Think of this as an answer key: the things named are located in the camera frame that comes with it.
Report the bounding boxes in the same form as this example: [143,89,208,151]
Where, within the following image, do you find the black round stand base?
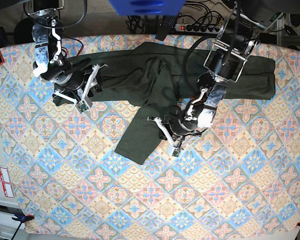
[13,18,34,44]

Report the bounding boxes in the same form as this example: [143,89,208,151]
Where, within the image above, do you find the white power strip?
[174,23,220,34]

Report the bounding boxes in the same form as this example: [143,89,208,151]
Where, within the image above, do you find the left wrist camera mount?
[147,116,185,158]

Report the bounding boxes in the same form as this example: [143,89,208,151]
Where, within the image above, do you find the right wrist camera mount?
[53,64,108,114]

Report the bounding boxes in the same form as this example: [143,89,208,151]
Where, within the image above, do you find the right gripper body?
[53,68,93,95]

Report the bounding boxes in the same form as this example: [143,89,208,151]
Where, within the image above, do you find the red white labels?
[0,166,14,198]

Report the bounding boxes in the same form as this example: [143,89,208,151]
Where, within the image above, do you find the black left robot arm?
[154,0,279,147]

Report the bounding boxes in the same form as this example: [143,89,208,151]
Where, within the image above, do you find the black remote control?
[155,15,177,41]

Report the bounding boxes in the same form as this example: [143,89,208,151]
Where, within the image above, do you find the blue clamp bottom left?
[11,213,35,240]

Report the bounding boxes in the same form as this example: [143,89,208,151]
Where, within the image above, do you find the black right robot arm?
[23,0,103,100]

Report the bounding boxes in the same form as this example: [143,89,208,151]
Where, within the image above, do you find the blue plastic box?
[109,0,186,16]

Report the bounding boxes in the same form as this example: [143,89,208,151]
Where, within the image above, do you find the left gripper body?
[163,106,198,137]

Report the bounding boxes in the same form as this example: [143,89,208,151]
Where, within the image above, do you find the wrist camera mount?
[53,64,108,114]
[147,116,185,158]

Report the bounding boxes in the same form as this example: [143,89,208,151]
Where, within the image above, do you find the dark green long-sleeve shirt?
[52,41,276,166]

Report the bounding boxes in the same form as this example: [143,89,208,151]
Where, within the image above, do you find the patterned tile tablecloth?
[0,43,300,240]

